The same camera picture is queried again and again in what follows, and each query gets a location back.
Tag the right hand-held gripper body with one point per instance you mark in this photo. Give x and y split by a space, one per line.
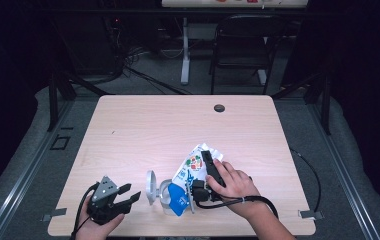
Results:
199 192

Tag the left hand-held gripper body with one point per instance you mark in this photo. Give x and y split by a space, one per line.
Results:
106 206

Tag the white and blue bag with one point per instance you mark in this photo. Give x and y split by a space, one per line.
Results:
191 166

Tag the person's left hand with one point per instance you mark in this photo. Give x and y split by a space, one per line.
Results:
93 231

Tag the person's right hand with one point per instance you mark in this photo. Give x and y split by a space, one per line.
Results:
238 186

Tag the black table grommet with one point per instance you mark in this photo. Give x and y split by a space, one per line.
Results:
219 108

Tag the black metal stand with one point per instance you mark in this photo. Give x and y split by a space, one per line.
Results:
326 106
53 103

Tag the white-legged desk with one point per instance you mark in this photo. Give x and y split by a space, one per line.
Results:
185 50

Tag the black folding chair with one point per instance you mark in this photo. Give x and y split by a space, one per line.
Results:
241 25

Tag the dark equipment cabinet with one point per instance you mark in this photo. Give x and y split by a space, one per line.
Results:
88 43

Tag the grey metal bracket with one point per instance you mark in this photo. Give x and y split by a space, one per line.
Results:
311 214
53 213

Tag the aluminium floor rail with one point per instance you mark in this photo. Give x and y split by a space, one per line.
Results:
343 173
26 173

